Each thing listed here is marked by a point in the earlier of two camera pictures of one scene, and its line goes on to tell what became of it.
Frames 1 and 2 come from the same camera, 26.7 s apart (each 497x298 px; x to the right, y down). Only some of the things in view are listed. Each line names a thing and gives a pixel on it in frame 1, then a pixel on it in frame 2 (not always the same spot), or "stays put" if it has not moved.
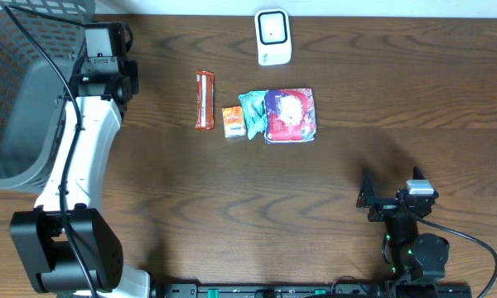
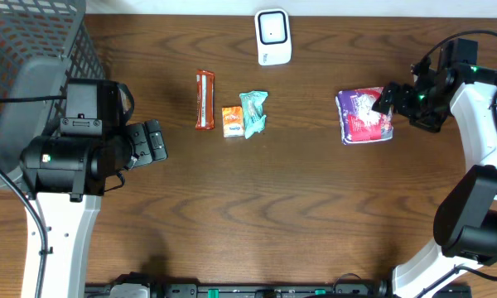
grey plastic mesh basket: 24,91 stays put
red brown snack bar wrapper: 205,116 stays put
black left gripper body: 103,66 → 147,143
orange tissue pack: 234,122 stays put
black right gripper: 368,199 → 405,92
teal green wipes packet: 255,112 stays put
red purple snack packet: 290,115 → 358,121
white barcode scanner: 272,35 stays put
